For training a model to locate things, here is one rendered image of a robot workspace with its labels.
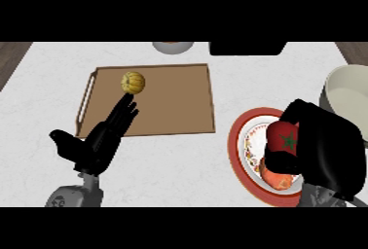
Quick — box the small yellow pumpkin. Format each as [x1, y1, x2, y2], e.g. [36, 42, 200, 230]
[120, 71, 147, 95]

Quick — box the pale white bowl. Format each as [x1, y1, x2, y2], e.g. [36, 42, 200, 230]
[318, 64, 368, 144]

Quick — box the black appliance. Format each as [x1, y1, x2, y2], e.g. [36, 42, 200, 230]
[209, 42, 289, 56]

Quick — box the red rimmed white plate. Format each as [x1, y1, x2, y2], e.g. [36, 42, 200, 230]
[228, 106, 305, 207]

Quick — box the brown wooden tray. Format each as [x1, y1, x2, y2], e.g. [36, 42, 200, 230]
[76, 62, 218, 139]

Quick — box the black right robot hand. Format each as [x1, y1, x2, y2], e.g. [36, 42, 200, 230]
[264, 98, 368, 202]

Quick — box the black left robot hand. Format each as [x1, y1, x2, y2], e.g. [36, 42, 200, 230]
[49, 92, 141, 177]

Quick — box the orange vegetable piece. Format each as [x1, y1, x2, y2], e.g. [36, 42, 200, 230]
[259, 158, 299, 191]

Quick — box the grey round bowl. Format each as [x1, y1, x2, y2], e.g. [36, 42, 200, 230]
[151, 42, 196, 55]

